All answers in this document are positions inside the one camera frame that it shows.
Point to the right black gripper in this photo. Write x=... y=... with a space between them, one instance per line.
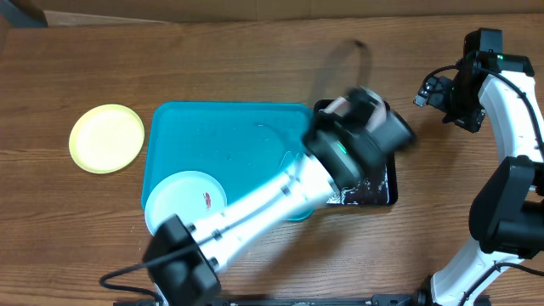
x=472 y=121

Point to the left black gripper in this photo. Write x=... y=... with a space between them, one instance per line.
x=326 y=112

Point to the light blue round plate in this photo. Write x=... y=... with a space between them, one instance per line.
x=190 y=195

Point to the yellow-green round plate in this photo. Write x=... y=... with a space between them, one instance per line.
x=106 y=138

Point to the white round plate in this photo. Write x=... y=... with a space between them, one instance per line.
x=344 y=106

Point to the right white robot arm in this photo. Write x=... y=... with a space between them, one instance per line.
x=505 y=229

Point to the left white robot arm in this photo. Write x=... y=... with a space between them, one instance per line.
x=343 y=146

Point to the black rectangular water tray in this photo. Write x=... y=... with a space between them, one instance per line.
x=375 y=190

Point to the teal plastic serving tray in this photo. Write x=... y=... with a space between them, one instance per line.
x=241 y=145

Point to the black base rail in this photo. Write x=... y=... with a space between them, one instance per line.
x=376 y=300

